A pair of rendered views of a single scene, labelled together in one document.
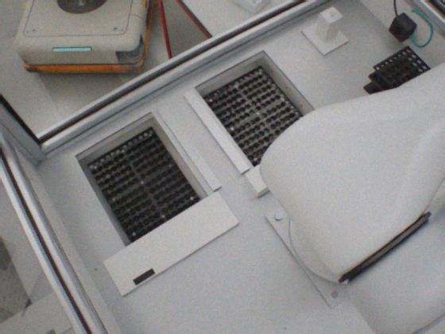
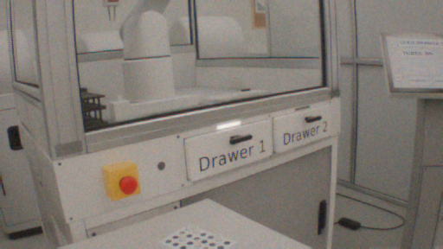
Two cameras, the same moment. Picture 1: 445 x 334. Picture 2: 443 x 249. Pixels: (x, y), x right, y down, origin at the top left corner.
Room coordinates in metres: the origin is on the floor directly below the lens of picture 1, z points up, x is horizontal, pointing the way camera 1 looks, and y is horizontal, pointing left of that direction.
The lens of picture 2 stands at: (1.59, -0.07, 1.14)
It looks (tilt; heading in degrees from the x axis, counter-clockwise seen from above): 13 degrees down; 176
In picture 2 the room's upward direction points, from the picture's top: 3 degrees counter-clockwise
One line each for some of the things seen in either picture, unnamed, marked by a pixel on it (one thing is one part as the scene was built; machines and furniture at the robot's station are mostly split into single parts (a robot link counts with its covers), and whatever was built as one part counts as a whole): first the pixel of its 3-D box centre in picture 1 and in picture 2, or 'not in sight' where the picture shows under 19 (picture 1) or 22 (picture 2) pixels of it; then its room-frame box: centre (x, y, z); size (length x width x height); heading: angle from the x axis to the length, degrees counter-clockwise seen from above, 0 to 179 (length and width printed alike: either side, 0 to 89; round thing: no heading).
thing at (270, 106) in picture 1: (257, 120); not in sight; (0.51, -0.09, 0.87); 0.22 x 0.18 x 0.06; 33
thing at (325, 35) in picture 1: (328, 24); not in sight; (0.71, -0.26, 1.00); 0.09 x 0.08 x 0.10; 33
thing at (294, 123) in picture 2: not in sight; (304, 127); (0.51, 0.29, 0.87); 0.29 x 0.02 x 0.11; 123
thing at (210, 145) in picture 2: not in sight; (232, 148); (0.68, 0.02, 0.87); 0.29 x 0.02 x 0.11; 123
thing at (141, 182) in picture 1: (144, 187); not in sight; (0.34, 0.18, 0.87); 0.22 x 0.18 x 0.06; 33
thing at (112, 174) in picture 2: not in sight; (121, 180); (0.88, -0.25, 0.88); 0.07 x 0.05 x 0.07; 123
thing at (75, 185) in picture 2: not in sight; (161, 123); (0.25, -0.21, 0.87); 1.02 x 0.95 x 0.14; 123
